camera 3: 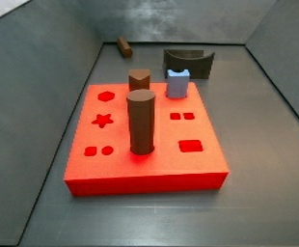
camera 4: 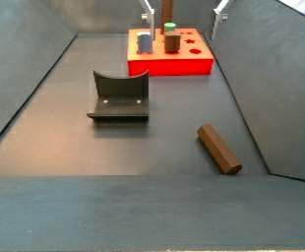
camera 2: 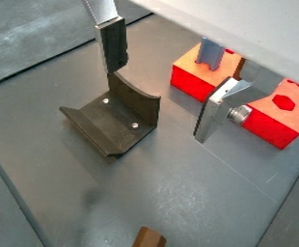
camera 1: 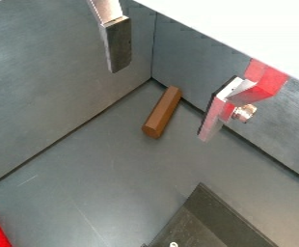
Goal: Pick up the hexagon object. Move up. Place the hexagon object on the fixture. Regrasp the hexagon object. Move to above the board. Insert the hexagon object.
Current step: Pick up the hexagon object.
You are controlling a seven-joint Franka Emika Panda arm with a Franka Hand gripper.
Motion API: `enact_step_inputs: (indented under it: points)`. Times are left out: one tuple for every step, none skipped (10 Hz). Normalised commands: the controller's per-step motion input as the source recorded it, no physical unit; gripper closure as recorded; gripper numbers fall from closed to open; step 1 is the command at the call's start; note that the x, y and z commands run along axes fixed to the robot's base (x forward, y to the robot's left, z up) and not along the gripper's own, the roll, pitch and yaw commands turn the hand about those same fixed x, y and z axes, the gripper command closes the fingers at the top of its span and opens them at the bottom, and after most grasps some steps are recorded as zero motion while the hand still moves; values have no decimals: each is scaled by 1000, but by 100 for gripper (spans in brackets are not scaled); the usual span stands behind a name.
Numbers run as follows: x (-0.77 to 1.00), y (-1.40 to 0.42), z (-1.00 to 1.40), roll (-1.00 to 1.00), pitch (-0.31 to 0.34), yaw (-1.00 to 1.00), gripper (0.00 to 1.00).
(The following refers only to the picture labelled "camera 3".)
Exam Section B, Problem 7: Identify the tall brown cylinder peg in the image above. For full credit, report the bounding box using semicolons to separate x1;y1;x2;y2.
127;89;157;155

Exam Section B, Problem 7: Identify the brown hexagon peg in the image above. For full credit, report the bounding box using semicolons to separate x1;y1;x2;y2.
118;37;133;58

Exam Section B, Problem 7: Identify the black curved holder stand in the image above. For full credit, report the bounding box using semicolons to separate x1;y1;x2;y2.
165;49;215;79

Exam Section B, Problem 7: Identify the brown heart shaped peg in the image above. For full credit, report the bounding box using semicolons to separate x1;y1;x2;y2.
130;69;151;91

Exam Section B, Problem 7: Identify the blue arch shaped peg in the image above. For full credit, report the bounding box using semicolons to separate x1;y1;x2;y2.
167;69;190;98

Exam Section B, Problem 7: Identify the red shape sorter board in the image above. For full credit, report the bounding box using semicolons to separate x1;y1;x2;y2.
65;83;230;196

